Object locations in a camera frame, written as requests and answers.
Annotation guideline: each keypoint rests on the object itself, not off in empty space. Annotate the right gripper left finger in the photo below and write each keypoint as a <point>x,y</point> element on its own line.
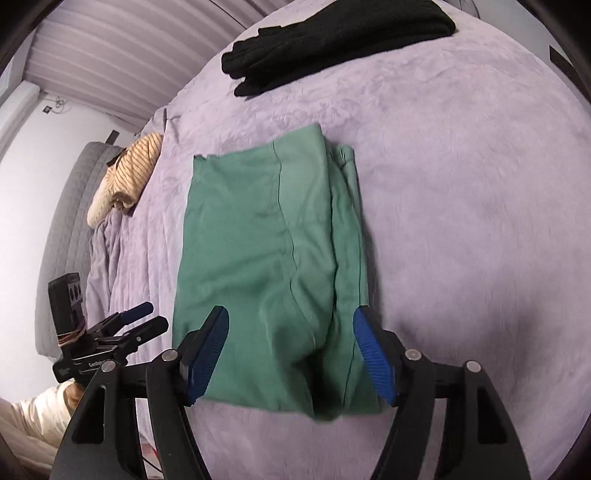
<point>200,351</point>

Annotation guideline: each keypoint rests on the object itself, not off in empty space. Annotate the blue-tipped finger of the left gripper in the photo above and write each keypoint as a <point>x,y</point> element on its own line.
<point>136,313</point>

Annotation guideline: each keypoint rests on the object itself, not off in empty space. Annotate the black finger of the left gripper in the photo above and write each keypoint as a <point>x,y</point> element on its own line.
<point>147,331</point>

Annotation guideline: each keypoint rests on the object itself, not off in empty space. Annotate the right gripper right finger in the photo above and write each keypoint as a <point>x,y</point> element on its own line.
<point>381,350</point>

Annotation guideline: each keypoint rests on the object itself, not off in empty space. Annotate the green trousers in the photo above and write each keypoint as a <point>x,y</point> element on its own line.
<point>274,235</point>

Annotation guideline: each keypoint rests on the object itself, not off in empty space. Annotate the person's cream sleeved forearm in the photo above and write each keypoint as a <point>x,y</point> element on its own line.
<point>32,430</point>

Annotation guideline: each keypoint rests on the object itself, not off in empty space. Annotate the person's left hand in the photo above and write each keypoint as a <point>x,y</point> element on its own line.
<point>73,394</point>

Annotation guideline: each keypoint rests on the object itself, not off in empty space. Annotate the grey quilted headboard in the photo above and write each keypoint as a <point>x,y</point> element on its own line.
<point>67,246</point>

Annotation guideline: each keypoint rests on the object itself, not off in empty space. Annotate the orange striped folded garment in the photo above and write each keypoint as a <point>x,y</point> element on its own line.
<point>125,178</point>

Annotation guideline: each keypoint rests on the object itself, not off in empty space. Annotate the lilac plush bed blanket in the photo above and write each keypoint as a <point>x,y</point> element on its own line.
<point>474,165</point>

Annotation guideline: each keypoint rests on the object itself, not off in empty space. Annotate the lilac pleated curtain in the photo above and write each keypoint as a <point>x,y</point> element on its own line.
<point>127,58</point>

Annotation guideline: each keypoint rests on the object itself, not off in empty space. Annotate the black folded garment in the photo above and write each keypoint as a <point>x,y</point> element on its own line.
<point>342,31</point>

